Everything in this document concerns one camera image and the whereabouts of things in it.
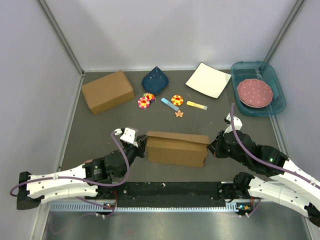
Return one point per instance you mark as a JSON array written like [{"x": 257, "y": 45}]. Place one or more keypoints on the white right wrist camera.
[{"x": 236, "y": 122}]

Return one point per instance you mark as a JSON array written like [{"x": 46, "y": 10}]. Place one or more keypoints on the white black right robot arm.
[{"x": 276, "y": 178}]

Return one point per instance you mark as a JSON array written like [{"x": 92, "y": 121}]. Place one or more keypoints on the yellow chalk stick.
[{"x": 196, "y": 105}]

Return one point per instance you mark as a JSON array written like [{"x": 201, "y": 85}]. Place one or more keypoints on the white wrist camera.
[
  {"x": 127, "y": 135},
  {"x": 236, "y": 122}
]

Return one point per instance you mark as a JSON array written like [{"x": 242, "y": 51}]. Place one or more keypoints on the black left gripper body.
[{"x": 132, "y": 153}]

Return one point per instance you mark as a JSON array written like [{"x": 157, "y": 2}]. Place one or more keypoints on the blue chalk stick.
[{"x": 170, "y": 104}]

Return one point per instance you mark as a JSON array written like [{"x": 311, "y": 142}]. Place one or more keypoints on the brown cardboard box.
[
  {"x": 177, "y": 148},
  {"x": 107, "y": 92}
]

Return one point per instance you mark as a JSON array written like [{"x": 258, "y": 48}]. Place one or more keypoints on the orange flower plush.
[{"x": 177, "y": 100}]

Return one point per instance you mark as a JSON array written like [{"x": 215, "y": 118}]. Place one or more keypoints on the rainbow flower plush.
[{"x": 150, "y": 97}]

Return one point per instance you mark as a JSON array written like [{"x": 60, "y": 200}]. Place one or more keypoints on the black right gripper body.
[{"x": 222, "y": 151}]

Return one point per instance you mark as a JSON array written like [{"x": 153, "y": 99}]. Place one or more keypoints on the small brown leaf toy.
[{"x": 179, "y": 114}]

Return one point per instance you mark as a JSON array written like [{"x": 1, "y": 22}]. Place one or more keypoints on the white square plate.
[{"x": 208, "y": 81}]

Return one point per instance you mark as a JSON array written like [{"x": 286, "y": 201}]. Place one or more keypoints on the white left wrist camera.
[{"x": 127, "y": 135}]

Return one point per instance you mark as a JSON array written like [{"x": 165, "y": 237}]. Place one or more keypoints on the teal plastic bin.
[{"x": 263, "y": 71}]

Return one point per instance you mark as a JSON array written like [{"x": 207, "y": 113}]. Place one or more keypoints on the pink dotted plate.
[{"x": 254, "y": 93}]

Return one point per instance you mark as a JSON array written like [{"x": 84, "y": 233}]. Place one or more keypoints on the closed brown cardboard box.
[{"x": 107, "y": 92}]

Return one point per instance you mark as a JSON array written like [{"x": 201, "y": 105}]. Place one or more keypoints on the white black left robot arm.
[{"x": 94, "y": 179}]

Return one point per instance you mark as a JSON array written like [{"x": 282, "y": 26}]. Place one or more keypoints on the dark blue ceramic bowl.
[{"x": 155, "y": 81}]

